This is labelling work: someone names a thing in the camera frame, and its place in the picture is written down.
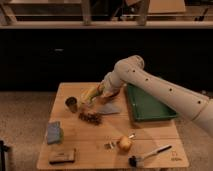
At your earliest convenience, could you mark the bunch of dark grapes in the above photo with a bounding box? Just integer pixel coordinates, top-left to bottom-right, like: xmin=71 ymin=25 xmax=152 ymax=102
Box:
xmin=79 ymin=113 xmax=102 ymax=125

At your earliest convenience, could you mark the blue sponge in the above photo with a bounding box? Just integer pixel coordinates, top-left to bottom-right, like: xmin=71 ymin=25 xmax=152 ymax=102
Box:
xmin=46 ymin=121 xmax=62 ymax=145

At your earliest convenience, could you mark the small metal clip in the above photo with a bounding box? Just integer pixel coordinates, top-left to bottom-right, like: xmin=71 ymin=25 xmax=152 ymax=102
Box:
xmin=104 ymin=141 xmax=115 ymax=149

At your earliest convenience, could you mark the metal cup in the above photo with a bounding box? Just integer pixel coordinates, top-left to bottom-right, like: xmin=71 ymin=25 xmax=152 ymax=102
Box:
xmin=65 ymin=97 xmax=78 ymax=113

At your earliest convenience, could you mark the green tray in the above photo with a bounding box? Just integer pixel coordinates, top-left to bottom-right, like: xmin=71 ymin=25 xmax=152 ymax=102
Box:
xmin=126 ymin=84 xmax=178 ymax=122

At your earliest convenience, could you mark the dark red bowl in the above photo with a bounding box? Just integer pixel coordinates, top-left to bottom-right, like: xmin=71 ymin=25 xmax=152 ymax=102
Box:
xmin=101 ymin=91 xmax=119 ymax=100

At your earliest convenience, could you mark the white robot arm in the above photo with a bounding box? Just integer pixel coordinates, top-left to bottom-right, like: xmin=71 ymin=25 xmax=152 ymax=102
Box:
xmin=81 ymin=55 xmax=213 ymax=137

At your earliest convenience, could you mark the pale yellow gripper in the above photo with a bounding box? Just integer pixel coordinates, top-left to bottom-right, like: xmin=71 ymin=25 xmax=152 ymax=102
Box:
xmin=80 ymin=84 xmax=104 ymax=108

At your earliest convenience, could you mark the grey cloth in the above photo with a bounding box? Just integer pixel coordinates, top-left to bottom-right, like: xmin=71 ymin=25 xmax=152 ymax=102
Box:
xmin=97 ymin=103 xmax=121 ymax=115

